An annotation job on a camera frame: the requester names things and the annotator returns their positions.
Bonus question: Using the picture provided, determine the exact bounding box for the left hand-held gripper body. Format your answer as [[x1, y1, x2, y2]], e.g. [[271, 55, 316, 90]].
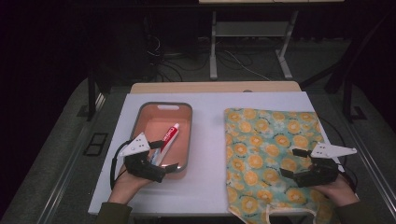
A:
[[120, 133, 166, 183]]

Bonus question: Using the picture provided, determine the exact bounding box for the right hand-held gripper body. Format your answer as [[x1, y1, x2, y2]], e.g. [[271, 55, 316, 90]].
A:
[[293, 142, 358, 188]]

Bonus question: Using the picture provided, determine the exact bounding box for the pale blue white item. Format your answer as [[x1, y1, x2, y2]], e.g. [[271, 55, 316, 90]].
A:
[[148, 147, 162, 166]]

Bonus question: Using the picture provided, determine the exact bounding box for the red white toothpaste tube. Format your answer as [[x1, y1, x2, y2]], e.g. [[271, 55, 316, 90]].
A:
[[154, 122, 181, 166]]

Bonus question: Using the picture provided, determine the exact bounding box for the orange basin with grey rim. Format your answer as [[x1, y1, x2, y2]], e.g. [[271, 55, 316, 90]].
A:
[[123, 101, 193, 180]]

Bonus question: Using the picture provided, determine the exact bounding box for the orange print fabric bag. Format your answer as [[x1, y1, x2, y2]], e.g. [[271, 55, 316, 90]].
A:
[[223, 107, 336, 224]]

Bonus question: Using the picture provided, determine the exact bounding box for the person's right hand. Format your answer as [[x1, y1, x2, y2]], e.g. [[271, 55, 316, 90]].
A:
[[310, 176, 360, 208]]

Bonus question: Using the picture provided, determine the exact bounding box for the person's left hand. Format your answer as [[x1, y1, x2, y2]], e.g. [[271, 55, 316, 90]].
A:
[[107, 164, 154, 205]]

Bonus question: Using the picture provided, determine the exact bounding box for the white board mat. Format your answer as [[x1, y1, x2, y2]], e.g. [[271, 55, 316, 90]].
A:
[[87, 91, 364, 217]]

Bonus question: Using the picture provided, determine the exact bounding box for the black floor socket plate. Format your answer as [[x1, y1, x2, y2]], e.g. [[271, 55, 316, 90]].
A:
[[82, 132, 109, 158]]

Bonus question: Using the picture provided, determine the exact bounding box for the black metal stand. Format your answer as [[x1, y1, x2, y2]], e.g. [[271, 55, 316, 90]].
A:
[[341, 76, 369, 124], [86, 69, 98, 123]]

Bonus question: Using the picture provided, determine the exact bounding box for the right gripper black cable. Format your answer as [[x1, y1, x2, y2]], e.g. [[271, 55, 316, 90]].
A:
[[317, 116, 360, 194]]

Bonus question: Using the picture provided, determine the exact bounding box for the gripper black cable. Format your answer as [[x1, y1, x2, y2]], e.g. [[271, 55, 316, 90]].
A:
[[109, 139, 134, 191], [317, 116, 360, 194]]

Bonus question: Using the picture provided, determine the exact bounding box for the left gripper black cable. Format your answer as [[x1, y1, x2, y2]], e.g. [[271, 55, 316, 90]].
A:
[[109, 139, 134, 191]]

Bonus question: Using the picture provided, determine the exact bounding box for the metal floor rail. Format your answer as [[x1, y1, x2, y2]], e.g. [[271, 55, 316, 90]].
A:
[[341, 119, 396, 214], [36, 92, 107, 224]]

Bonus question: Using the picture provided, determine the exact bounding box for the tangle of floor cables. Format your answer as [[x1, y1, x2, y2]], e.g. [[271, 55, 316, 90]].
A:
[[145, 33, 273, 84]]

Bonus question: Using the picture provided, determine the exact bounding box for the white metal desk frame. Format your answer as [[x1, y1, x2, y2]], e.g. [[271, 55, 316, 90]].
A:
[[208, 9, 300, 81]]

